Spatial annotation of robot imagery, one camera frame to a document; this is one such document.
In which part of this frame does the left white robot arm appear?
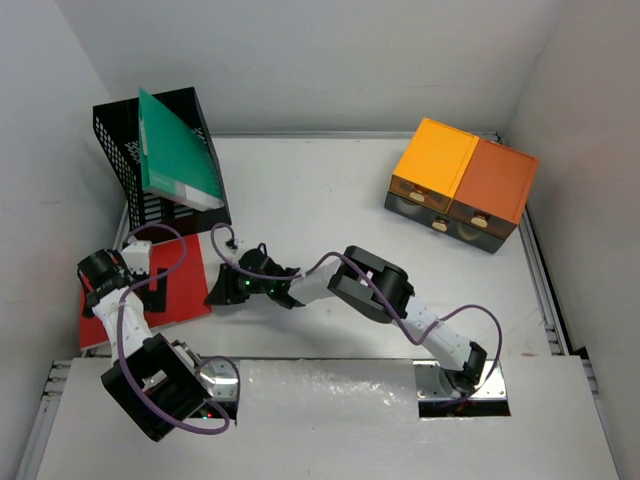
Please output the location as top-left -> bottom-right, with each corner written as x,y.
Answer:
77,249 -> 211,442

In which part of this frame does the yellow drawer box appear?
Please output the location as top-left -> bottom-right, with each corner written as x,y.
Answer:
389,118 -> 480,213

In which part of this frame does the red notebook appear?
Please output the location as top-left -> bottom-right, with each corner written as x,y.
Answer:
78,234 -> 211,350

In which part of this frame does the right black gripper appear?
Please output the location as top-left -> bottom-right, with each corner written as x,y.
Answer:
207,262 -> 274,305

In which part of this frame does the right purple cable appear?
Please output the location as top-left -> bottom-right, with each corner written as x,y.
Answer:
210,223 -> 503,404

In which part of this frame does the purple cable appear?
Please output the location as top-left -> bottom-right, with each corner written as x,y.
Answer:
210,223 -> 503,404
115,223 -> 232,435

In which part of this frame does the black mesh file organizer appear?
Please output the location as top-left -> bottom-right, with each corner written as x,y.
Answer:
93,87 -> 232,236

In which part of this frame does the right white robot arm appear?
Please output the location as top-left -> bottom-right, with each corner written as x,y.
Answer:
204,243 -> 487,396

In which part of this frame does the orange drawer box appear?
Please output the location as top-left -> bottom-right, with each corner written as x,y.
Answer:
449,139 -> 539,239

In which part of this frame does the right metal arm base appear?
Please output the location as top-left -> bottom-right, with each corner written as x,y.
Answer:
413,360 -> 508,402

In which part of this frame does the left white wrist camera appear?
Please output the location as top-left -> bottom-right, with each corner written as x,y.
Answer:
121,240 -> 152,275

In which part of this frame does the green notebook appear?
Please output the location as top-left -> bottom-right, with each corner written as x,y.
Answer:
138,89 -> 224,212

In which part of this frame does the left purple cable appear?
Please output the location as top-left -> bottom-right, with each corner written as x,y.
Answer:
115,223 -> 232,435

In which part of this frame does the left metal arm base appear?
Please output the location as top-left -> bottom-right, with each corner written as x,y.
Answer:
195,356 -> 239,402

